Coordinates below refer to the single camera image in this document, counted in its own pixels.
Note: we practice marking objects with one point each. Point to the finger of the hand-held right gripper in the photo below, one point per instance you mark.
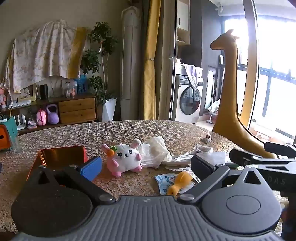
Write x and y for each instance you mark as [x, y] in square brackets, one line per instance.
[245, 156]
[279, 147]

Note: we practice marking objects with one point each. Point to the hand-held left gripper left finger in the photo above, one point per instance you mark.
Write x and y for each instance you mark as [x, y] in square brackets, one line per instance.
[91, 168]

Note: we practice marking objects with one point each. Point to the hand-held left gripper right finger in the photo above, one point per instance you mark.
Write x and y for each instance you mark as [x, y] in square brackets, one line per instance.
[201, 168]

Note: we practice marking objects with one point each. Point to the yellow duck toy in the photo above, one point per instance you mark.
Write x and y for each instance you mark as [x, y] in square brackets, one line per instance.
[180, 182]

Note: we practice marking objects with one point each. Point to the red tin box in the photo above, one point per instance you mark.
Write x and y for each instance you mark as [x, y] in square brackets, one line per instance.
[60, 155]

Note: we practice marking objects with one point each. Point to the white pink bunny plush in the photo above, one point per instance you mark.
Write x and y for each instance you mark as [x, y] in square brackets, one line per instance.
[126, 160]

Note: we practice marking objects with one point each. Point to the blue face mask packet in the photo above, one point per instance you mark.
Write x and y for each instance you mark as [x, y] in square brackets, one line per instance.
[161, 183]

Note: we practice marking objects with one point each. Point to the white cloth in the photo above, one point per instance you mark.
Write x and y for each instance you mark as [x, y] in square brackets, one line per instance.
[155, 150]

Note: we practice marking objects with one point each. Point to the teal white tissue pack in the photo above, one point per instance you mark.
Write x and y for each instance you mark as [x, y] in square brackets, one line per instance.
[232, 165]

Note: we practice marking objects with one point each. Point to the clear cotton swab box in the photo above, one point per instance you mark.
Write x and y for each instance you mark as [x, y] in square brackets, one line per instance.
[210, 155]

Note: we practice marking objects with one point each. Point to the white floor cleaner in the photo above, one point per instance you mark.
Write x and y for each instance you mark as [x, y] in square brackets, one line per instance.
[211, 118]

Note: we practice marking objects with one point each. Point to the white planter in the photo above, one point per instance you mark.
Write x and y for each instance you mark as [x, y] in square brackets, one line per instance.
[109, 110]

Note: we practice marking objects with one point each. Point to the wooden sideboard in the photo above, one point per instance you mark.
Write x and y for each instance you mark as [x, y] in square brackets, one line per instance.
[76, 109]

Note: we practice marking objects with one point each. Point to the purple kettlebell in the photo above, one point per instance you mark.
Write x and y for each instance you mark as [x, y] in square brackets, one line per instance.
[53, 115]

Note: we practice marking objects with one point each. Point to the yellow giraffe statue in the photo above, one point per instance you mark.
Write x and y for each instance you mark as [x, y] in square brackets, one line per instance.
[229, 92]

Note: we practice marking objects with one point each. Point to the white washing machine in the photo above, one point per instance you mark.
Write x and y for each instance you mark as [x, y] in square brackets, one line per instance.
[187, 102]

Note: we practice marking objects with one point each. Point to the pink toy suitcase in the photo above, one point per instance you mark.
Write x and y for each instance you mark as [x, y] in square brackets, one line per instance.
[42, 117]

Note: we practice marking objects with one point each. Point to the stack of small books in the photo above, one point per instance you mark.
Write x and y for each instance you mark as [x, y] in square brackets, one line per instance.
[32, 125]

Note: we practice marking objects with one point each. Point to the clear glass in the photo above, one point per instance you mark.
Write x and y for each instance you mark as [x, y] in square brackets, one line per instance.
[16, 144]

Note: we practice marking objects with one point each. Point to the blue box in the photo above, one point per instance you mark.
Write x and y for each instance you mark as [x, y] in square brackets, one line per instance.
[81, 85]

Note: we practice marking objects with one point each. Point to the white router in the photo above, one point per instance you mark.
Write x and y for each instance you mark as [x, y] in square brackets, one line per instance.
[20, 122]

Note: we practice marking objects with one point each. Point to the black speaker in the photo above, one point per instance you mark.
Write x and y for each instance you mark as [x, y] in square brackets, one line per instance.
[44, 91]

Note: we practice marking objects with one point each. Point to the orange teal tissue box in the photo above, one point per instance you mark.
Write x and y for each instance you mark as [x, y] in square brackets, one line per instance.
[5, 136]

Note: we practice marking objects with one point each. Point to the pale towel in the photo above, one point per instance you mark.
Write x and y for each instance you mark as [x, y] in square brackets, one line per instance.
[192, 74]

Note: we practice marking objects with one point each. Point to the white keyboard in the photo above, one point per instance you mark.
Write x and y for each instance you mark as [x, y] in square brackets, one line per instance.
[20, 104]

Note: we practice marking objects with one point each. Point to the pink doll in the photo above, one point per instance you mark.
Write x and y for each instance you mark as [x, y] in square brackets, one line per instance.
[2, 97]

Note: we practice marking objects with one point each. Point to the covered standing air conditioner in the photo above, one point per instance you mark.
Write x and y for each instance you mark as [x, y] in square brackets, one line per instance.
[130, 58]

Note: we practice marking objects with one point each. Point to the yellow curtain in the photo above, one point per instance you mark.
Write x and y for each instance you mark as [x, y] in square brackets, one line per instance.
[151, 58]

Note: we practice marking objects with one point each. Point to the patterned hanging sheet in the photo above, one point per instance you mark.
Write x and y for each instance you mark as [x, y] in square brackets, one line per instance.
[41, 53]

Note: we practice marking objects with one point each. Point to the green potted tree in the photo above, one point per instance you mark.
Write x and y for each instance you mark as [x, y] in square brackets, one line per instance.
[101, 39]

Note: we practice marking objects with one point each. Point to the yellow arched frame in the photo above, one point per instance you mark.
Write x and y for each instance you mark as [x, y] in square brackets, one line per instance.
[251, 69]

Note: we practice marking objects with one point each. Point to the photo frame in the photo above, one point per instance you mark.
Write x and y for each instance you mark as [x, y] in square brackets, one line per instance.
[26, 93]

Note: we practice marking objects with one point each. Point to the white security camera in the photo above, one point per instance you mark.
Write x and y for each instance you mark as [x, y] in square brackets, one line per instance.
[219, 8]

